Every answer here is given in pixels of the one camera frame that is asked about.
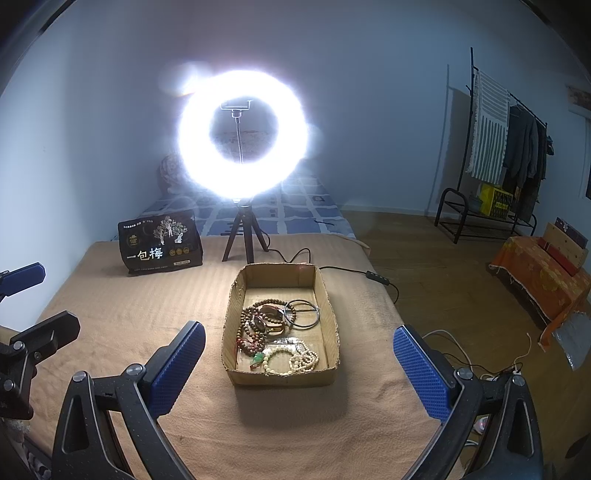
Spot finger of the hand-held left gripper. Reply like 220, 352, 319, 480
0, 310, 82, 370
0, 262, 47, 301

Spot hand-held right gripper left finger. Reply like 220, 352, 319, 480
51, 320, 207, 480

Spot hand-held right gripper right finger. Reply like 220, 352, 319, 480
392, 324, 544, 480

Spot wooden bead necklace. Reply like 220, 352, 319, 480
236, 305, 271, 358

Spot white bead bracelet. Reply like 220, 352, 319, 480
262, 344, 297, 376

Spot cardboard box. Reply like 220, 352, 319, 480
221, 262, 341, 387

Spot dark brown bead bracelet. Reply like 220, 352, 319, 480
252, 298, 297, 335

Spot pearl bracelet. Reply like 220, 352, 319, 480
288, 342, 321, 376

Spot dark bangle with pearl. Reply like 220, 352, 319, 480
284, 299, 321, 330

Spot black snack bag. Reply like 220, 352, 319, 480
117, 209, 204, 277

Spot silver plastic package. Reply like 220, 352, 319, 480
551, 311, 591, 371

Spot black tripod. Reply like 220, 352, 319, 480
222, 196, 270, 263

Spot yellow crate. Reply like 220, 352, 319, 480
478, 182, 516, 217

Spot wooden box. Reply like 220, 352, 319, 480
541, 218, 591, 278

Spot blue patterned bedsheet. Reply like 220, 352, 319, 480
111, 173, 358, 241

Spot dark hanging clothes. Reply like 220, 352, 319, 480
502, 105, 555, 223

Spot striped towel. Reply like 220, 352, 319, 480
465, 69, 511, 184

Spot black clothes rack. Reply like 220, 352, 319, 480
445, 46, 555, 188

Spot white cable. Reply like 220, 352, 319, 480
422, 329, 546, 371

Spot black cable with switch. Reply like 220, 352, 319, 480
268, 248, 400, 305

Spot ring light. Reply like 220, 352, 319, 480
178, 69, 309, 197

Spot wall poster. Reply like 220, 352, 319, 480
566, 84, 591, 114

